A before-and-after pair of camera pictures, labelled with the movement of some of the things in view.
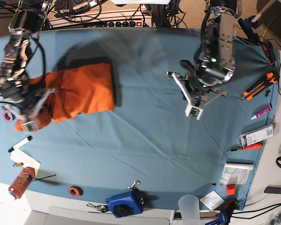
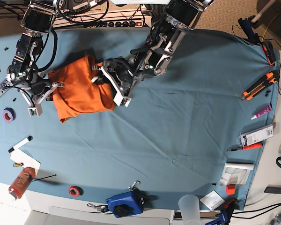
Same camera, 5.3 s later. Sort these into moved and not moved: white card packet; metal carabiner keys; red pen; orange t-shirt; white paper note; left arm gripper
Moved: left arm gripper; orange t-shirt
Not moved: metal carabiner keys; white card packet; white paper note; red pen
